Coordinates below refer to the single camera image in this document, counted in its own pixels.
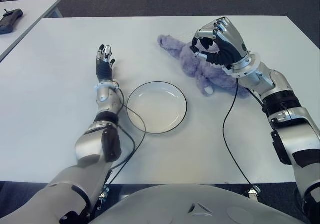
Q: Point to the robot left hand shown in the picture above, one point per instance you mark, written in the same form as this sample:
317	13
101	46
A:
105	69

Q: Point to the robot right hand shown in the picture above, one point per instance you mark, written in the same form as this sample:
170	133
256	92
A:
232	44

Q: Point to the purple plush bunny doll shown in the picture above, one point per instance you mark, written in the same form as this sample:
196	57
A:
195	67

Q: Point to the robot left arm silver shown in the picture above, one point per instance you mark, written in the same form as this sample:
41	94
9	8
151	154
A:
90	146

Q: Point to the robot right arm silver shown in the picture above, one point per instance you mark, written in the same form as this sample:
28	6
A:
287	114

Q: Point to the white plate black rim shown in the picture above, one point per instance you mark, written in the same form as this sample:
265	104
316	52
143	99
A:
157	107

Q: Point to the white side table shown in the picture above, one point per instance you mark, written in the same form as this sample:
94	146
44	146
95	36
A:
27	13

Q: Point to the black handheld controller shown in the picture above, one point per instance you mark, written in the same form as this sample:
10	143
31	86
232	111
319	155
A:
10	22

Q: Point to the metal table clamp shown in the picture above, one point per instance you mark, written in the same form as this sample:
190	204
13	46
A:
253	192
104	195

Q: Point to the grey robot torso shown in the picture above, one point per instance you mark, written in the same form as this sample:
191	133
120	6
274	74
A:
195	206

